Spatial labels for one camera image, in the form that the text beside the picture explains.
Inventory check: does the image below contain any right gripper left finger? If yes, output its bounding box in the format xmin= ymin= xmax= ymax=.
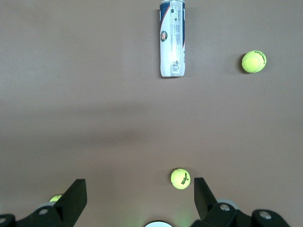
xmin=0 ymin=179 xmax=88 ymax=227

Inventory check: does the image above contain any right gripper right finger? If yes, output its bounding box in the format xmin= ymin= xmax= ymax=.
xmin=191 ymin=176 xmax=291 ymax=227

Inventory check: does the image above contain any white blue tennis ball can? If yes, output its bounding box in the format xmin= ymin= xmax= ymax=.
xmin=158 ymin=0 xmax=187 ymax=78

